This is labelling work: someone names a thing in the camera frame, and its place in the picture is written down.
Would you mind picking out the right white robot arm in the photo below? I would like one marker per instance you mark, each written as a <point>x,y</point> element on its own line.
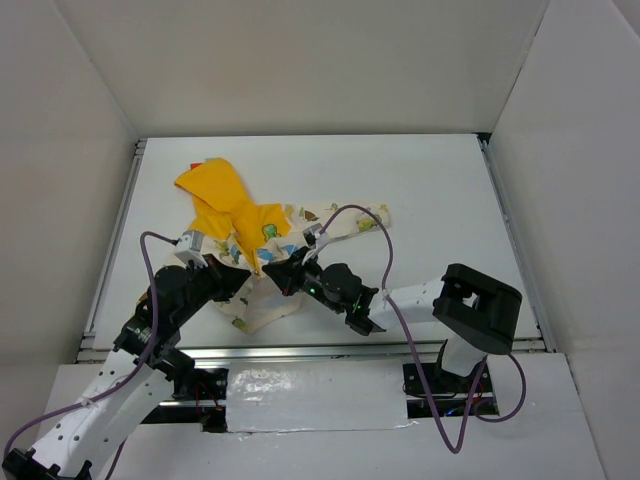
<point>481,312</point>

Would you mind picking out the white taped cover plate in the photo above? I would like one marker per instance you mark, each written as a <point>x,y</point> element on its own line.
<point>338,395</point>

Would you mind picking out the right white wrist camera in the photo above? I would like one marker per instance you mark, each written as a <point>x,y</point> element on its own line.
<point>317,239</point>

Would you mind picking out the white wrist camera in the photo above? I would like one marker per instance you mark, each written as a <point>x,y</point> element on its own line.
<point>188,249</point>
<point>317,239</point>

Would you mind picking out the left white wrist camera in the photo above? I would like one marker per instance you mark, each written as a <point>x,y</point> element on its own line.
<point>188,249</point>

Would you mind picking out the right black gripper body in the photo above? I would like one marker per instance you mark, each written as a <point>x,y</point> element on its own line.
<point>292,273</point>

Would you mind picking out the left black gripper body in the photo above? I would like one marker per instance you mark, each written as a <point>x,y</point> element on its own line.
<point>215,276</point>

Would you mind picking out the aluminium front rail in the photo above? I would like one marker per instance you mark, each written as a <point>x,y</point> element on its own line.
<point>89,355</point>

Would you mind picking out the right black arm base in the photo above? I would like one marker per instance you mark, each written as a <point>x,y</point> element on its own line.
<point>443,385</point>

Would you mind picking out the yellow hooded dinosaur print jacket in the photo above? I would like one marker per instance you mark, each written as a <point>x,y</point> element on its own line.
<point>243,234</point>

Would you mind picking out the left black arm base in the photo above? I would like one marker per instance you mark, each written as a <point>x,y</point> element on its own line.
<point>199,395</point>

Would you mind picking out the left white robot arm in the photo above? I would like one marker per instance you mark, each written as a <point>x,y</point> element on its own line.
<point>143,369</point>

